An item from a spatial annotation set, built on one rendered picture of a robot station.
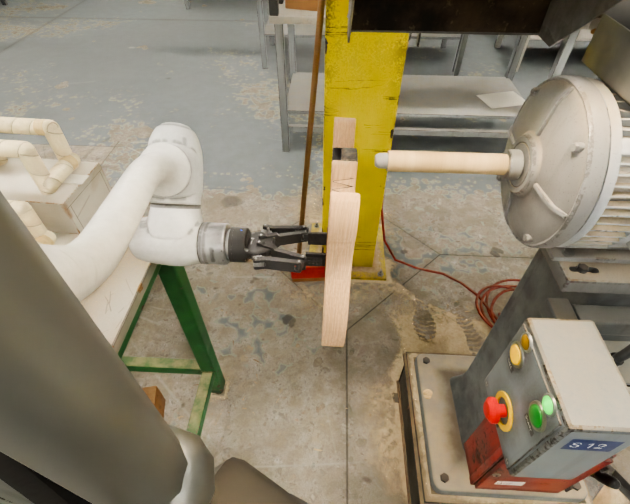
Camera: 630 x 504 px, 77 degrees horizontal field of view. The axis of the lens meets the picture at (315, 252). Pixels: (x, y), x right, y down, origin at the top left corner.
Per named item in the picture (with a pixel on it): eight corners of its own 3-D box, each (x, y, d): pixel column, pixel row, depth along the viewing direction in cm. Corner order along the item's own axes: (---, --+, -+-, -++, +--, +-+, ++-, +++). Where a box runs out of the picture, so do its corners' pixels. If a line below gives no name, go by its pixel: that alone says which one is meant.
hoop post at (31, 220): (58, 239, 82) (35, 204, 75) (49, 250, 80) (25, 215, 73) (43, 238, 82) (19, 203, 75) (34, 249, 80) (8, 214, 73)
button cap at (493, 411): (503, 403, 65) (511, 393, 62) (510, 429, 62) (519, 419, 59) (479, 402, 65) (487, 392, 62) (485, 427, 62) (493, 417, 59)
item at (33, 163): (61, 185, 82) (38, 145, 75) (52, 195, 79) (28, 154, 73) (46, 185, 82) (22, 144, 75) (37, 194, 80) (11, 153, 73)
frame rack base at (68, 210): (126, 218, 100) (100, 160, 88) (98, 263, 90) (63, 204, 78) (25, 212, 102) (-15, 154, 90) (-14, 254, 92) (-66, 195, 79)
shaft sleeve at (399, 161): (511, 159, 59) (504, 178, 61) (504, 150, 61) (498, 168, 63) (389, 156, 59) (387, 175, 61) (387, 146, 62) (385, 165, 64)
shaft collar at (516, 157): (528, 157, 58) (517, 185, 61) (517, 144, 61) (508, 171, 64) (514, 157, 58) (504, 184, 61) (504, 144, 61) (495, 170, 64)
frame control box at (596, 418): (589, 373, 79) (674, 293, 60) (645, 497, 64) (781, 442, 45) (464, 367, 80) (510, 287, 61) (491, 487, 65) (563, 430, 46)
